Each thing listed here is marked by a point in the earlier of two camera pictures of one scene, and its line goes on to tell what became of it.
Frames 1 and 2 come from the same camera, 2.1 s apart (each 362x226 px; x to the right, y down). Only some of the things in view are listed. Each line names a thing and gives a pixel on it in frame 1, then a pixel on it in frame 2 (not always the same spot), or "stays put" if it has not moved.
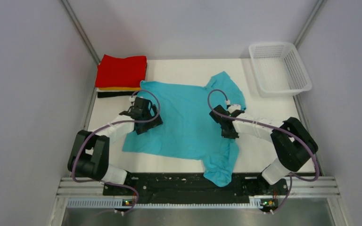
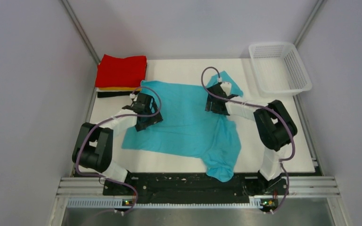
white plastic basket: (278, 70) stays put
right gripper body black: (230, 134) to (211, 106)
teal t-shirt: (189, 131) stays put
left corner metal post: (81, 30) stays put
